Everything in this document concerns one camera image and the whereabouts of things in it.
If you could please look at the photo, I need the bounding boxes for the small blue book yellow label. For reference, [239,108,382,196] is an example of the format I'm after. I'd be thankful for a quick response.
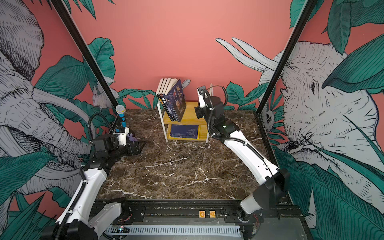
[170,125,199,140]

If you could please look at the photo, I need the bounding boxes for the purple portrait book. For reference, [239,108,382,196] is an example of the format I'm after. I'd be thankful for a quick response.
[166,79,187,122]
[164,78,177,122]

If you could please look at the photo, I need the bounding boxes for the black book white characters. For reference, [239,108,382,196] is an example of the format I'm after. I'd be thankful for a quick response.
[157,78,173,120]

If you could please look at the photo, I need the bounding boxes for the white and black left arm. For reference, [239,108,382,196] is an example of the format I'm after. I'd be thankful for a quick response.
[40,105,145,240]

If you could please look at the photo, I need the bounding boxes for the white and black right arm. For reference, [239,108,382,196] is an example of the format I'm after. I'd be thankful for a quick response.
[195,91,290,216]

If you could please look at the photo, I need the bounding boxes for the small purple rabbit figure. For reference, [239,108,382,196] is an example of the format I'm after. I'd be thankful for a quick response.
[127,133,138,142]

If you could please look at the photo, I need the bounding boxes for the white wooden two-tier shelf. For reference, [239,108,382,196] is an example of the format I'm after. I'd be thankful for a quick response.
[156,80,209,142]

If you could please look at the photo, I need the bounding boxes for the blue toy microphone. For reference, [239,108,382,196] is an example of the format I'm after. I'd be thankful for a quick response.
[115,105,127,128]

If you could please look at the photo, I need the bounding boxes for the dark brown leaning book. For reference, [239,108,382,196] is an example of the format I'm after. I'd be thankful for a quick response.
[156,79,164,98]

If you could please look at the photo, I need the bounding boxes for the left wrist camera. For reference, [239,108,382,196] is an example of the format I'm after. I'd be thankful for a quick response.
[114,127,129,146]

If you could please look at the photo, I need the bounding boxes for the black front rail base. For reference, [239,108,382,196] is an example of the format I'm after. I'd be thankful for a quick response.
[102,200,313,240]

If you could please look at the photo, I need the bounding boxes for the right black frame post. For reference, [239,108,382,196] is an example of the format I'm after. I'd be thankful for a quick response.
[256,0,318,116]

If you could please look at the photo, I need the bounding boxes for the black frame post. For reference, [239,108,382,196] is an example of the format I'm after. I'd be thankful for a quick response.
[256,0,318,116]
[51,0,118,108]

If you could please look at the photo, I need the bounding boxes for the left black frame post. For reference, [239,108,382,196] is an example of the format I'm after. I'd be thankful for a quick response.
[51,0,118,108]

